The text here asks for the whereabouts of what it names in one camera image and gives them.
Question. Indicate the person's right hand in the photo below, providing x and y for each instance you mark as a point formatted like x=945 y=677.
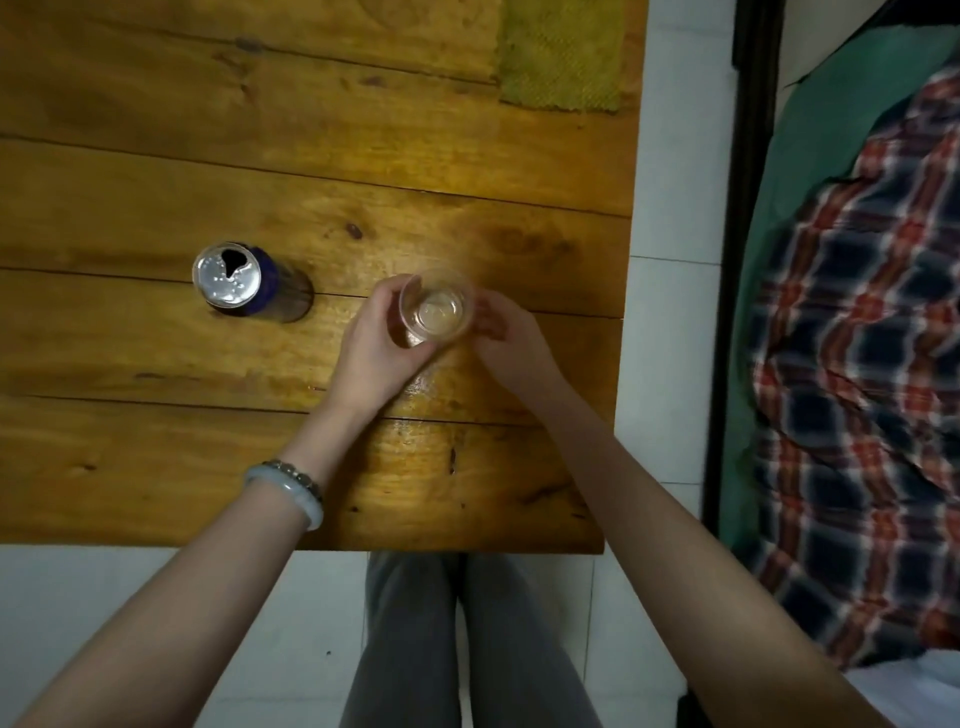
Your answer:
x=517 y=352

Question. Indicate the person's left hand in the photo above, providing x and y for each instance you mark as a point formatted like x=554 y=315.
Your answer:
x=371 y=349

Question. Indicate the person's left thumb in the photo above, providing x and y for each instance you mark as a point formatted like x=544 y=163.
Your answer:
x=391 y=292

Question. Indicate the person's right fingers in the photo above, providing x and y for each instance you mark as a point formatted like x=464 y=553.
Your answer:
x=487 y=315

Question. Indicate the clear plastic cup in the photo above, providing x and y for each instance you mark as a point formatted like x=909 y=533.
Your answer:
x=439 y=309

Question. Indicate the person's right forearm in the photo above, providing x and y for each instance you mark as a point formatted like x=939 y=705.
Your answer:
x=675 y=555

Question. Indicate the person's left forearm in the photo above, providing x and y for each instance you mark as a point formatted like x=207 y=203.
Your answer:
x=225 y=570

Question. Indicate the open blue drink can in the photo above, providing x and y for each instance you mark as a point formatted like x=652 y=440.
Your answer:
x=232 y=279

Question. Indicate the pale jade bangle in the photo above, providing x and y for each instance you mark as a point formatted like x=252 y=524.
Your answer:
x=296 y=491

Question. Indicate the yellow woven cloth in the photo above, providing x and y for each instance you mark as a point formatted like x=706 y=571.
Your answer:
x=561 y=52

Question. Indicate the grey trousers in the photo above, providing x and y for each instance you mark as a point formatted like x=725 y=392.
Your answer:
x=465 y=645

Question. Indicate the red blue plaid blanket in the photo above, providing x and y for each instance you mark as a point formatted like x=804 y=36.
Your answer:
x=862 y=375

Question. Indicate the green bed sheet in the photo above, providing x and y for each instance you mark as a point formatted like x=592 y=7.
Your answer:
x=817 y=97

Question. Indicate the white pillow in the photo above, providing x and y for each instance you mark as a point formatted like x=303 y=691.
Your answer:
x=911 y=694

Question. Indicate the dark bed frame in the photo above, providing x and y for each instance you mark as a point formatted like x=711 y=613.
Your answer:
x=754 y=112

